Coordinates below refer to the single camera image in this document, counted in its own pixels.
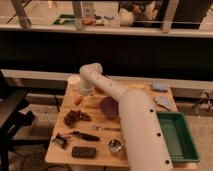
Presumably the blue sponge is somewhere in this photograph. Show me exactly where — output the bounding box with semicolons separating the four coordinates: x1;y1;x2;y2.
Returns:
152;83;168;92

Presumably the green plastic tray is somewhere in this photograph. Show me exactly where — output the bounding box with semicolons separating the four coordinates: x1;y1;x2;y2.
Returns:
157;112;200;163

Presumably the black binder clip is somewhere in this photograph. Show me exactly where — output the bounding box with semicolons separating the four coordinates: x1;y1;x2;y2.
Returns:
52;134;68;149

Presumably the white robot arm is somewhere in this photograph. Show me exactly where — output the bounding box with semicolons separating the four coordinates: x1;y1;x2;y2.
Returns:
79;63;173;171

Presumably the red bowl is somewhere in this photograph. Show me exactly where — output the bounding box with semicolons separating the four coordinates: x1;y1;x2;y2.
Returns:
94;86;104;94

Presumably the black chair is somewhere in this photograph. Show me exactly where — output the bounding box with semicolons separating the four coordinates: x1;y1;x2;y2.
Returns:
0;71;35;171

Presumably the bunch of dark grapes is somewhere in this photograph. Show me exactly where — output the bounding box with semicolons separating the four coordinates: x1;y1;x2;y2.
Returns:
63;110;91;127

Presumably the white plastic cup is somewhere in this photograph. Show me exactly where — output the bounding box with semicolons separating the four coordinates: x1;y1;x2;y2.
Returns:
67;75;80;91

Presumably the dark rectangular sponge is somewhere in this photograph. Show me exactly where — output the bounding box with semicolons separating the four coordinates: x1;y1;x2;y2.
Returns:
71;146;96;158

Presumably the black handled peeler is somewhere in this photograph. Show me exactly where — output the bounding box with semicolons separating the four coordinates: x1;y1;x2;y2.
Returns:
71;131;100;141

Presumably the purple bowl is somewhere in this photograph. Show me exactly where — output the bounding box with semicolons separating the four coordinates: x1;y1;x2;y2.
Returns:
100;96;119;119

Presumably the grey blue cloth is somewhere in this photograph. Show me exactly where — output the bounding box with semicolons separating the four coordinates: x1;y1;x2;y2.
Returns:
154;96;172;111

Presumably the small metal cup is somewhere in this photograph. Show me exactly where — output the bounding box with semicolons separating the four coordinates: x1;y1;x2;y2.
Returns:
108;139;122;155

